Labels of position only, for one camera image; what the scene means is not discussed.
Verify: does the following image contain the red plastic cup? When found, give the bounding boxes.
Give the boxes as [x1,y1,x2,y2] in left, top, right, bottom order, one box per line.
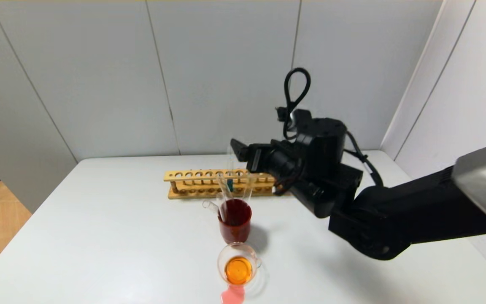
[217,198,253,244]

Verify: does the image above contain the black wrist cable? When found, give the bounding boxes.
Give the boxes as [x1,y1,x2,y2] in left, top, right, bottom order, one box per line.
[344,131,384,187]

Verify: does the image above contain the pink spilled liquid puddle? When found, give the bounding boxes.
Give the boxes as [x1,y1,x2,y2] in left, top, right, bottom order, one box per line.
[221,286,246,304]

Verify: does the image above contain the glass test tube blue pigment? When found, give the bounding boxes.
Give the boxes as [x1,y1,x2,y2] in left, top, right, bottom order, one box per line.
[226,146,234,191]

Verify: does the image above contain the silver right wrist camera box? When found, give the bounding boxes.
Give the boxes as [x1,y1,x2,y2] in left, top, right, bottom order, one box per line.
[289,109,312,129]

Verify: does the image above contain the wooden test tube rack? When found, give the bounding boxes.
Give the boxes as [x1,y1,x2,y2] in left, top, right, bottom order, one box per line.
[164,168,278,200]

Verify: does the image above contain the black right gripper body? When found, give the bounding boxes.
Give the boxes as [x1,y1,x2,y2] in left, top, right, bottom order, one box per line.
[246,143,298,175]

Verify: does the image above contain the clear glass dish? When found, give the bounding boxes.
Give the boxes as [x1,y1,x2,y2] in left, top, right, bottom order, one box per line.
[217,242,266,297]

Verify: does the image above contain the black camera cable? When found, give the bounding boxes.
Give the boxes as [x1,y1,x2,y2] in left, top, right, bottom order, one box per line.
[275,67,311,141]

